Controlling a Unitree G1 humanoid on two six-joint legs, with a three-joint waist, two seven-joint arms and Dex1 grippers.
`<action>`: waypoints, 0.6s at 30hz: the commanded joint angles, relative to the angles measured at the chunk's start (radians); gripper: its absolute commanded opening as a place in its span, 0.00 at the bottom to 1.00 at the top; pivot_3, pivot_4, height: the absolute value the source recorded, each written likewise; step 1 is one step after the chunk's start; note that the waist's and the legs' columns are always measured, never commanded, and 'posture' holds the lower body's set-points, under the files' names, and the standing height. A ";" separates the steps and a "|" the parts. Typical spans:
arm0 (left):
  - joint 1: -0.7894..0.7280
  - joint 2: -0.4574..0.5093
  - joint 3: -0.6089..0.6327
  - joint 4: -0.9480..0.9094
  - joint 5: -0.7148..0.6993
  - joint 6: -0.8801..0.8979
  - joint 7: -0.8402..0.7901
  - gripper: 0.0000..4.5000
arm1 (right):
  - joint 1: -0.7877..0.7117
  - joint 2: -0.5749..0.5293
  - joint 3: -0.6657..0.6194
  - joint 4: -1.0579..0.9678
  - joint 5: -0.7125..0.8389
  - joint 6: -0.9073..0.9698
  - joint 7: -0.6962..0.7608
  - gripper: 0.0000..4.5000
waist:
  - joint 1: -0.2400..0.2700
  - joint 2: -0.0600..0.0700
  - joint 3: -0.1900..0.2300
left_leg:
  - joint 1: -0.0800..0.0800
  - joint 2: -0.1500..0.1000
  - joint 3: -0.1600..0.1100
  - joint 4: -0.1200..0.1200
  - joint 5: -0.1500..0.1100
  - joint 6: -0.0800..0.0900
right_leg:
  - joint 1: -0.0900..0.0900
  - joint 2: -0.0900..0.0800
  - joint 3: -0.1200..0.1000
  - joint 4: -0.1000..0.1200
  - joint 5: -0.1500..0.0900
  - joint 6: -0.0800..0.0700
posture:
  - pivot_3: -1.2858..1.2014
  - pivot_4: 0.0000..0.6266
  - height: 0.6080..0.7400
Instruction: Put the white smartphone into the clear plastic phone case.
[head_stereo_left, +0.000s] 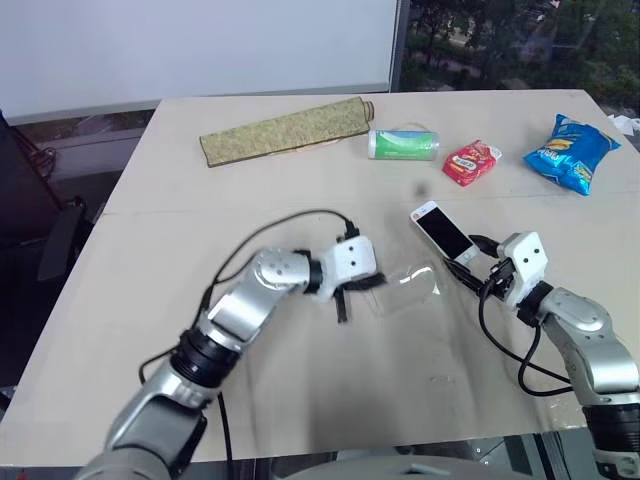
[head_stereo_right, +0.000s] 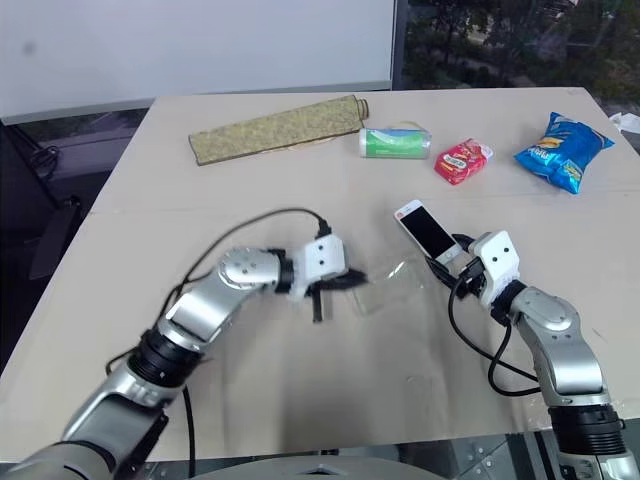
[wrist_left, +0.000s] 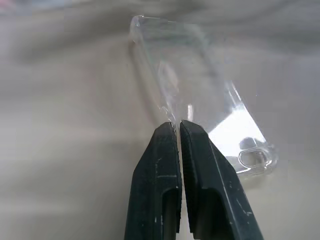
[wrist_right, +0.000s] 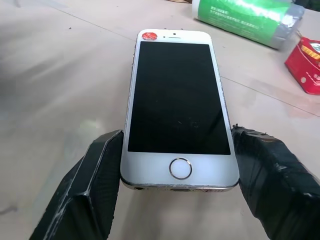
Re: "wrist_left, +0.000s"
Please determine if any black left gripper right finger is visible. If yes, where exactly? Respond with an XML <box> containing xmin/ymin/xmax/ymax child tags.
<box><xmin>179</xmin><ymin>119</ymin><xmax>265</xmax><ymax>240</ymax></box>

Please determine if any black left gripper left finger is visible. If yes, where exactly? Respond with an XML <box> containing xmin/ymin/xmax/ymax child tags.
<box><xmin>123</xmin><ymin>121</ymin><xmax>183</xmax><ymax>240</ymax></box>

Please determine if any clear plastic phone case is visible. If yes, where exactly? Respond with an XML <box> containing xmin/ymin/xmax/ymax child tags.
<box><xmin>129</xmin><ymin>15</ymin><xmax>280</xmax><ymax>178</ymax></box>

